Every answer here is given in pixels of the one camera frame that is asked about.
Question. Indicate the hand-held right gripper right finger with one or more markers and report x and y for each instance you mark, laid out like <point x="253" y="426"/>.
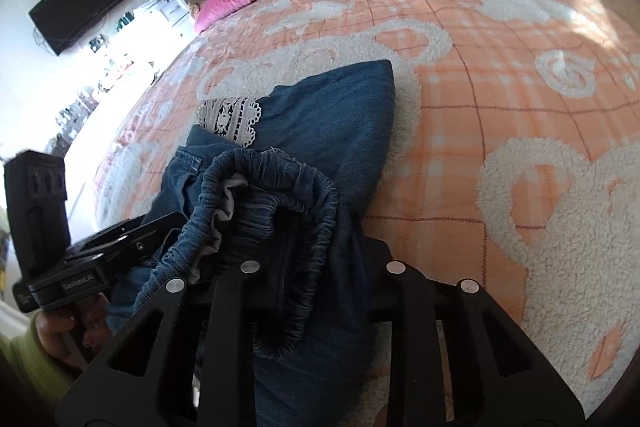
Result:
<point x="384" y="289"/>

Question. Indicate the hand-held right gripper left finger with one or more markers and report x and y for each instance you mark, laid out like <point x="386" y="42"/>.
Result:
<point x="232" y="302"/>

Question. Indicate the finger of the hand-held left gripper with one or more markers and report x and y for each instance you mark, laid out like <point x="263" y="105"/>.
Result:
<point x="145" y="237"/>

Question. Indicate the blue denim pants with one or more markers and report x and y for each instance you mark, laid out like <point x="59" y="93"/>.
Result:
<point x="320" y="147"/>

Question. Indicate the person's green-sleeved left forearm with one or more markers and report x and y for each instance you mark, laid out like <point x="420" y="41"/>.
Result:
<point x="25" y="362"/>

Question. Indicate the person's left hand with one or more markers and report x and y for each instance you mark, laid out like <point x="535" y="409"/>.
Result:
<point x="50" y="332"/>

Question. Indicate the white lace cloth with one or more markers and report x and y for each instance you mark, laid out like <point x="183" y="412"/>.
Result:
<point x="227" y="114"/>

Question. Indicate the peach plaid fleece blanket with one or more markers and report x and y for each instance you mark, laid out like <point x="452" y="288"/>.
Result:
<point x="500" y="107"/>

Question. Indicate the black wall television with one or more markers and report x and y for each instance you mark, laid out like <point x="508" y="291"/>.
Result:
<point x="80" y="4"/>

